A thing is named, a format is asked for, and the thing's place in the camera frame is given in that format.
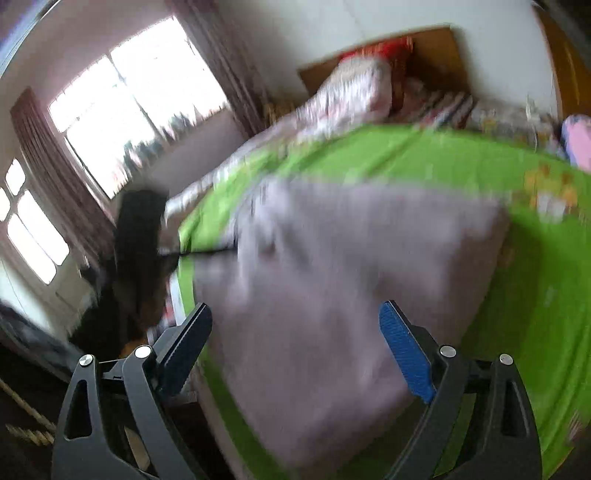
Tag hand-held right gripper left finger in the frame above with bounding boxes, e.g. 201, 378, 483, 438
51, 302, 214, 480

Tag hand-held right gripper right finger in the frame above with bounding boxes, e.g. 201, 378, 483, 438
379, 300, 542, 480

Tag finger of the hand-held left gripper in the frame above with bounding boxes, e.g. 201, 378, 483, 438
157, 246, 240, 260

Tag mauve grey pants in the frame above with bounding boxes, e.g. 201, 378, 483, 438
193, 176, 512, 472

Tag white glazed door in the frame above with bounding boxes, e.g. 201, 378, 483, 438
0, 156, 95, 324

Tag mauve curtain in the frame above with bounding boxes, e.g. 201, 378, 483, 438
10, 87, 117, 269
165, 0, 274, 140

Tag green printed blanket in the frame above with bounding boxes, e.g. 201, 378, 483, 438
177, 121, 591, 480

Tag bright window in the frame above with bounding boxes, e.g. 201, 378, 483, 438
46, 15, 232, 200

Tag floral quilt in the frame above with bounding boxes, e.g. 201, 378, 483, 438
163, 54, 394, 223

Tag striped bed sheet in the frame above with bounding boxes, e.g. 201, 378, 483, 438
392, 89, 561, 139

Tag red pillow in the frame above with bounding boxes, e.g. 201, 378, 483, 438
338, 38, 415, 64

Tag pink cloth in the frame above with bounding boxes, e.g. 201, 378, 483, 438
560, 113, 591, 171

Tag wooden headboard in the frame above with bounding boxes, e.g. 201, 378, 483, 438
298, 26, 468, 118

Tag wooden door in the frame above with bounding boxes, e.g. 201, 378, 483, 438
532, 4, 591, 121

